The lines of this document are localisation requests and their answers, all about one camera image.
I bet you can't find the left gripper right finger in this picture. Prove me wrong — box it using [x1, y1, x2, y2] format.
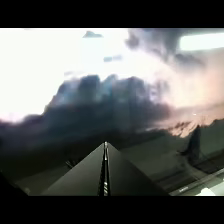
[106, 141, 170, 197]

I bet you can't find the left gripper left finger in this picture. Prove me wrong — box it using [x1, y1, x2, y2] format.
[41, 141, 107, 197]

